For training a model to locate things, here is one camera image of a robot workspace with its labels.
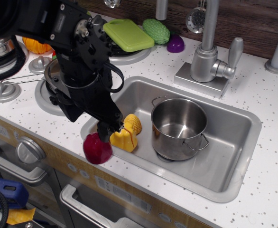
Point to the back right stove burner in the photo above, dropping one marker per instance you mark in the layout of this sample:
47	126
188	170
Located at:
122	58

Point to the hanging silver spoon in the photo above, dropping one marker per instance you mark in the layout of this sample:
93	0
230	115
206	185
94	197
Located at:
112	3

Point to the silver post middle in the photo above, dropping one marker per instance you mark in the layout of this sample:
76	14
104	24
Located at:
161	9

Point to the silver oven door handle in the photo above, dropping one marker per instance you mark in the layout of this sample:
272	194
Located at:
66	197

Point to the green toy bitter gourd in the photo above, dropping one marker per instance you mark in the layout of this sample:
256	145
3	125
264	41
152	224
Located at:
156	30

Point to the blue clamp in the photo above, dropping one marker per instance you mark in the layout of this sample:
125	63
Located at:
15	193

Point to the green cutting board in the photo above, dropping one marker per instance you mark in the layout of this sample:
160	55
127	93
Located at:
128	35

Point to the orange toy pumpkin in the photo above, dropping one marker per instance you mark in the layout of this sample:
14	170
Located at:
35	47

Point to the left stove burner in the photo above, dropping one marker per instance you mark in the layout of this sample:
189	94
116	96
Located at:
14	61

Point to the steel pot in sink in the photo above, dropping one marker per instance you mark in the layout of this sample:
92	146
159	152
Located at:
178	126

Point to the silver stove knob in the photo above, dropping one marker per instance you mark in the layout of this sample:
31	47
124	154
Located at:
98	20
39	64
9	92

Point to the hanging silver strainer ladle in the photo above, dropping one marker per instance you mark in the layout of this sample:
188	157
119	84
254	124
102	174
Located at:
196	17

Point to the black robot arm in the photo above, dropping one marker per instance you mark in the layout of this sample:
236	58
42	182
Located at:
84	82

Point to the steel saucepan with lid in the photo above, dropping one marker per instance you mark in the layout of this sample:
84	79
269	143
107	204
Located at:
52	75

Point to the stove burner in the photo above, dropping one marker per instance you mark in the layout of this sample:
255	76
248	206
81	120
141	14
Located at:
42	97
14	61
122	58

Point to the silver toy faucet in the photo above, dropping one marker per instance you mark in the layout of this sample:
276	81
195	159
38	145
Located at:
207	74

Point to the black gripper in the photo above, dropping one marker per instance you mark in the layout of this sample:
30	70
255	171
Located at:
94	98

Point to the purple toy eggplant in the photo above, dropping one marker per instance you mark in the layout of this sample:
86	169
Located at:
175	44

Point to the silver oven dial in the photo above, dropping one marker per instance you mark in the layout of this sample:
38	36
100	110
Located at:
28	151

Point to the silver stove knob back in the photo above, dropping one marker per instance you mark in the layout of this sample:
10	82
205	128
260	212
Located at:
98	20

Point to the front stove burner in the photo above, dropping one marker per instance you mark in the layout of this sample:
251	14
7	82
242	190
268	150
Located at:
42	97

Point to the red green toy pepper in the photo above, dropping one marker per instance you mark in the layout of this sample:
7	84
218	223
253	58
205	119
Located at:
54	55

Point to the silver left drawer handle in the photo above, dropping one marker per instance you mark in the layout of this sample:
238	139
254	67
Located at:
31	178

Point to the silver stove knob middle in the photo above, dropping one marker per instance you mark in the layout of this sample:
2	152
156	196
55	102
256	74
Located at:
39	64

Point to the yellow toy corn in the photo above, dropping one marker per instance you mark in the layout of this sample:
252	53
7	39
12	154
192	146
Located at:
135	122

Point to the yellow toy bell pepper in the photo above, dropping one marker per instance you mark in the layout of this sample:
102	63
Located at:
126	139

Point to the silver stove knob front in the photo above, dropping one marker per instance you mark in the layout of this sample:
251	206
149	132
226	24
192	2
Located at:
9	92

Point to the yellow cloth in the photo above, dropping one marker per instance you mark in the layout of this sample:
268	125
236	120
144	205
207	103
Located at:
17	216

